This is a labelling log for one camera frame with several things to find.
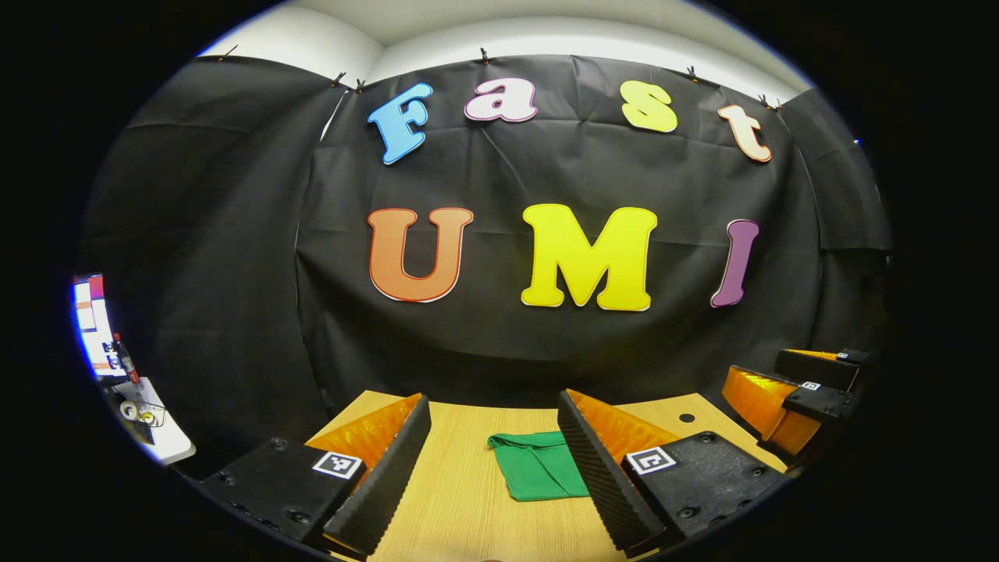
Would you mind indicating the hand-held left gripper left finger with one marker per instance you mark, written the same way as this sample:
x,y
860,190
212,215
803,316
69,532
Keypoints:
x,y
394,476

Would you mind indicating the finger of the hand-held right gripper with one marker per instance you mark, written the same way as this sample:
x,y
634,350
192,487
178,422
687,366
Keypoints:
x,y
812,367
819,400

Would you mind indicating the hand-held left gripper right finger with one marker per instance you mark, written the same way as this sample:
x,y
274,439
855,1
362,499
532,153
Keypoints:
x,y
593,476

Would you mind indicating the green T-shirt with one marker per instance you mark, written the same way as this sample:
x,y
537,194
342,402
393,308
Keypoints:
x,y
538,468

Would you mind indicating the white side table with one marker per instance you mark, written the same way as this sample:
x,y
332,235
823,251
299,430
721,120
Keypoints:
x,y
173,445

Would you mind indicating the black keyboard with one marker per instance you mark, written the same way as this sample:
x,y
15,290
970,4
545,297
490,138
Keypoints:
x,y
139,434

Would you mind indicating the red drink bottle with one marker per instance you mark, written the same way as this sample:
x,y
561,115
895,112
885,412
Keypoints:
x,y
129,367

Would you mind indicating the computer monitor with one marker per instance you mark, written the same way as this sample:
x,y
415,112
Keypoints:
x,y
94,328

